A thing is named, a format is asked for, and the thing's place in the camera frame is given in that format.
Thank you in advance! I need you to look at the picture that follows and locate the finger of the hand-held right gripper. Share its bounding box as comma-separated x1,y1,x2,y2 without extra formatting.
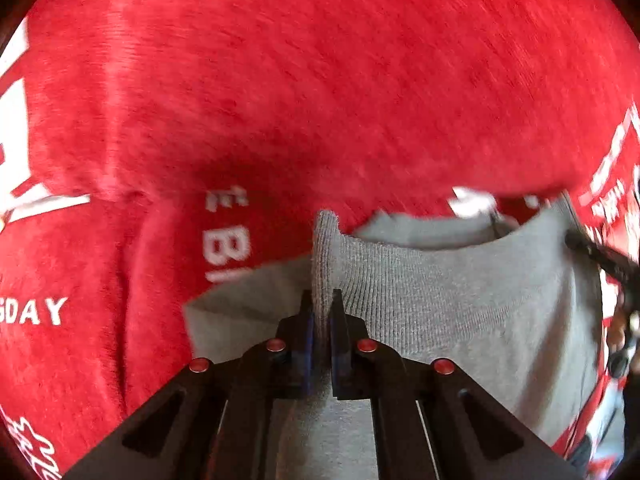
565,231,640,286

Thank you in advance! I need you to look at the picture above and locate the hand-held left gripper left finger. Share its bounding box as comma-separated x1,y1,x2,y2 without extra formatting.
62,290,317,480

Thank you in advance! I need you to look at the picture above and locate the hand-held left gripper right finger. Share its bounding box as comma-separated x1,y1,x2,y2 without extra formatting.
328,288,587,480

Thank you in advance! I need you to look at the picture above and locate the grey knit sweater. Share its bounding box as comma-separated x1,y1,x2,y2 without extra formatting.
182,192,610,480

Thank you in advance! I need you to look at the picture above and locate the red printed blanket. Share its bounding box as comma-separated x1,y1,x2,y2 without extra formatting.
0,0,640,480

